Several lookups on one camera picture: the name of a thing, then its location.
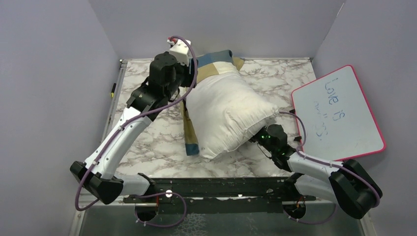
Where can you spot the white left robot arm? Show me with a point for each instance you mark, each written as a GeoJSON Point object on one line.
{"type": "Point", "coordinates": [97, 174]}

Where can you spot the yellow black marker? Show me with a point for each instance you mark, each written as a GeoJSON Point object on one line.
{"type": "Point", "coordinates": [113, 90]}

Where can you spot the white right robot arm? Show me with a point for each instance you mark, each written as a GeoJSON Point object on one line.
{"type": "Point", "coordinates": [345, 183]}

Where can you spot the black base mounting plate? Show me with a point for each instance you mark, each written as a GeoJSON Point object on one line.
{"type": "Point", "coordinates": [174, 203]}

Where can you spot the aluminium table edge rail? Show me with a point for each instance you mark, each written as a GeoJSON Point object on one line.
{"type": "Point", "coordinates": [114, 101]}

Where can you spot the blue yellow patchwork pillowcase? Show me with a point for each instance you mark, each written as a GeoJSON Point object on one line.
{"type": "Point", "coordinates": [210, 66]}

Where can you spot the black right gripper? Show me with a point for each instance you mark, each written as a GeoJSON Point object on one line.
{"type": "Point", "coordinates": [252, 139]}

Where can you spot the white pillow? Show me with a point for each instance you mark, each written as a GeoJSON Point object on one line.
{"type": "Point", "coordinates": [238, 113]}

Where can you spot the aluminium front rail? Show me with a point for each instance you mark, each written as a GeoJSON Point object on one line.
{"type": "Point", "coordinates": [107, 190]}

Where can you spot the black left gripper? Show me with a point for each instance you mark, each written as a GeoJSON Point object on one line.
{"type": "Point", "coordinates": [190, 77]}

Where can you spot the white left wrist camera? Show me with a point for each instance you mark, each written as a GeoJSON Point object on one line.
{"type": "Point", "coordinates": [180, 51]}

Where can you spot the pink framed whiteboard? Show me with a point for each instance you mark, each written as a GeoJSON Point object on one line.
{"type": "Point", "coordinates": [337, 122]}

